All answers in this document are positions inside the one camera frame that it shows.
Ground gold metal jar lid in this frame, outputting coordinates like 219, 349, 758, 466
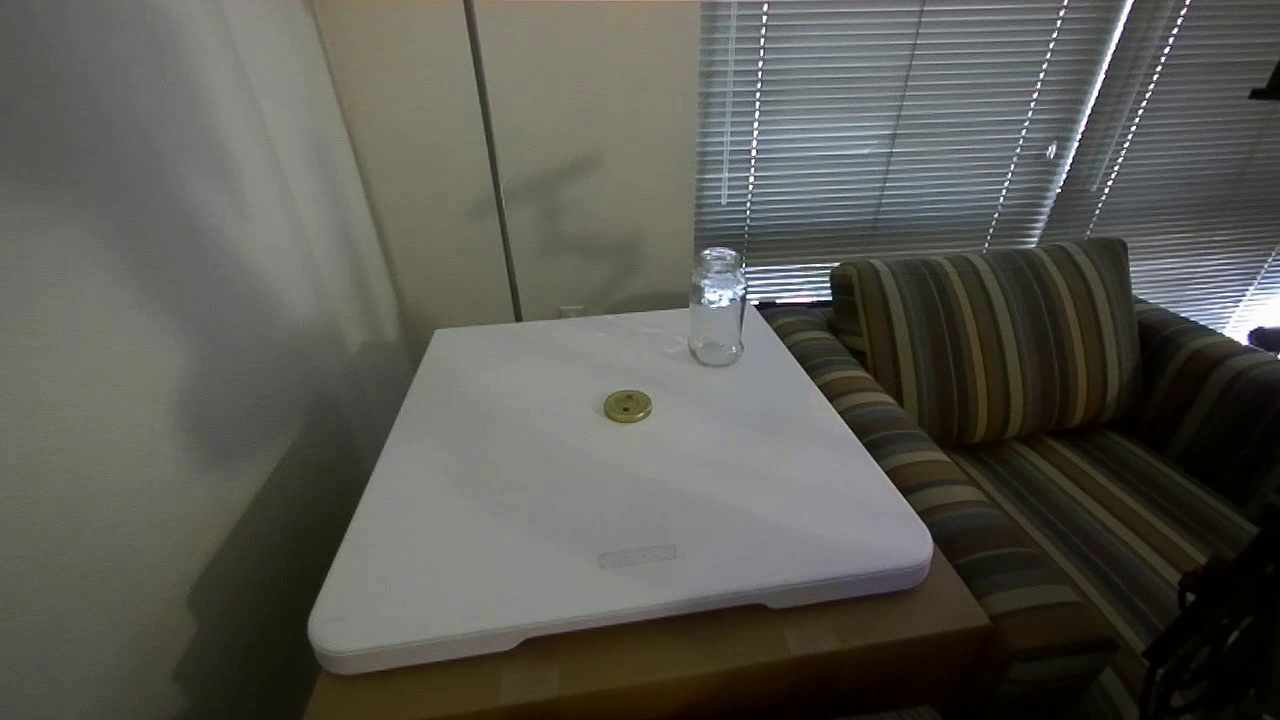
599, 388, 654, 428

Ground clear glass jar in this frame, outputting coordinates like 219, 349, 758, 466
682, 243, 751, 372

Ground white plastic board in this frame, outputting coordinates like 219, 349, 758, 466
303, 302, 936, 678

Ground brown wooden table base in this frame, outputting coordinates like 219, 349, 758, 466
298, 553, 1001, 720

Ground white window blinds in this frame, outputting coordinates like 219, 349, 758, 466
1083, 0, 1280, 248
693, 0, 1132, 268

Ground striped sofa cushion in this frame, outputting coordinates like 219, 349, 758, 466
826, 237, 1144, 452

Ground striped fabric sofa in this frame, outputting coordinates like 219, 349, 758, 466
756, 292, 1280, 720

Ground black frame object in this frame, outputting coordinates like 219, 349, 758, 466
1141, 519, 1280, 720

